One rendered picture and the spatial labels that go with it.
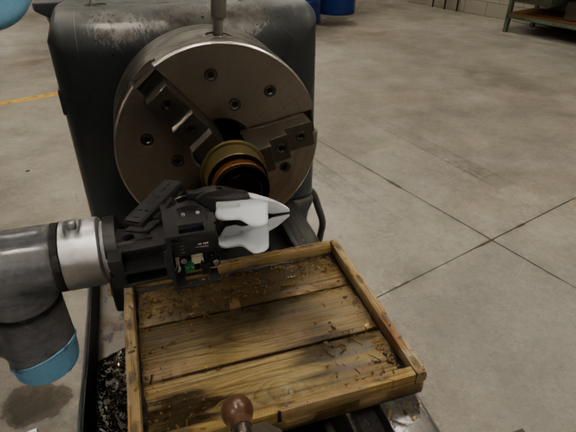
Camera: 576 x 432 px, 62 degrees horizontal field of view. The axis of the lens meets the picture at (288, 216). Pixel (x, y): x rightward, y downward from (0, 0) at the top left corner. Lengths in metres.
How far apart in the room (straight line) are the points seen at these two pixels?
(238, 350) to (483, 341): 1.46
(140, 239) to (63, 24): 0.44
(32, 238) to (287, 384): 0.34
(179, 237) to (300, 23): 0.52
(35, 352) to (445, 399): 1.43
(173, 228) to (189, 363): 0.23
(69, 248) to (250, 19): 0.52
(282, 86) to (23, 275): 0.43
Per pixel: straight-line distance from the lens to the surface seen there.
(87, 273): 0.53
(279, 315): 0.72
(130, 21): 0.86
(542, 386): 1.96
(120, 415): 1.01
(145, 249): 0.52
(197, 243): 0.51
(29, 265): 0.54
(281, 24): 0.89
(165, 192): 0.61
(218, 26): 0.74
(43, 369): 0.63
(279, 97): 0.74
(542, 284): 2.40
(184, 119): 0.67
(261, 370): 0.65
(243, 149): 0.65
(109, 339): 1.23
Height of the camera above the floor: 1.39
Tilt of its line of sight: 33 degrees down
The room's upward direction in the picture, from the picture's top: straight up
